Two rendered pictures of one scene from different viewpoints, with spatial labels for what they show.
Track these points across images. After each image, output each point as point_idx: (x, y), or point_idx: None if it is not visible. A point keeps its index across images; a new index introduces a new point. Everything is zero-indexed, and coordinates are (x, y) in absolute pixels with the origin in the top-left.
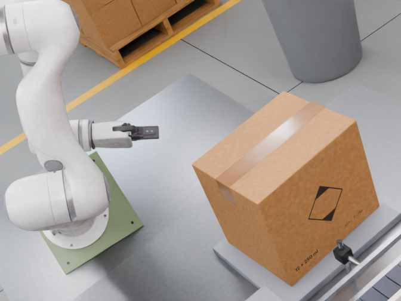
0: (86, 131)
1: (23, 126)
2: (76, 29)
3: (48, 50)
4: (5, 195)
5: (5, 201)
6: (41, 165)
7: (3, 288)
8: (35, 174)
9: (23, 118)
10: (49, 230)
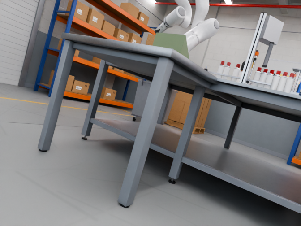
0: None
1: (208, 3)
2: None
3: None
4: (217, 20)
5: (218, 22)
6: (190, 22)
7: (205, 70)
8: (131, 42)
9: (208, 1)
10: (205, 40)
